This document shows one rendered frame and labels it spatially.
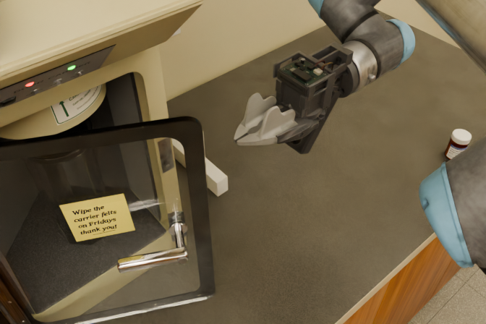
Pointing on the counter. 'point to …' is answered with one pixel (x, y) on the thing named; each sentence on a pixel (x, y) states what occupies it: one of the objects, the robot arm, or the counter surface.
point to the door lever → (168, 256)
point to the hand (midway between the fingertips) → (242, 141)
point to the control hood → (92, 18)
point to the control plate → (43, 79)
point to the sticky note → (98, 217)
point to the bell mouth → (56, 116)
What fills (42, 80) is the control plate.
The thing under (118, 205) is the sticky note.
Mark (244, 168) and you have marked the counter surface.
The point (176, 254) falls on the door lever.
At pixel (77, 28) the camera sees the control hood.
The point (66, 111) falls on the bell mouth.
